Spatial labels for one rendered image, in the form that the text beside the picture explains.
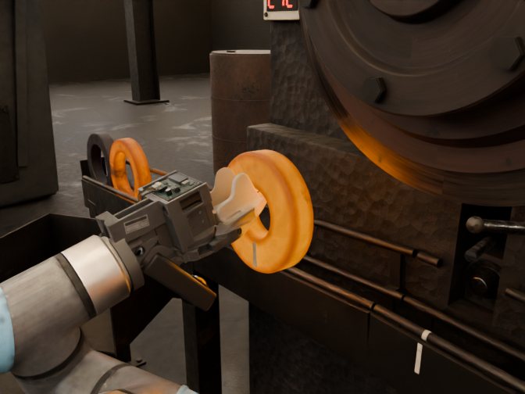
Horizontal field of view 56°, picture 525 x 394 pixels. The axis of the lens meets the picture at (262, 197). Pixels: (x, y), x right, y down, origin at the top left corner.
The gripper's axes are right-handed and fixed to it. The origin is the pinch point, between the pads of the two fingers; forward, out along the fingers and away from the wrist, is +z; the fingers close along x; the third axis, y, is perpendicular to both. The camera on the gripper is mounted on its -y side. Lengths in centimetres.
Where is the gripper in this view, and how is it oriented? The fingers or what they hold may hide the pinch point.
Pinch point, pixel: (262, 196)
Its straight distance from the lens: 63.2
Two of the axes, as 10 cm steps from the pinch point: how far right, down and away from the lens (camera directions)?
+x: -6.1, -2.4, 7.5
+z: 7.6, -4.4, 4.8
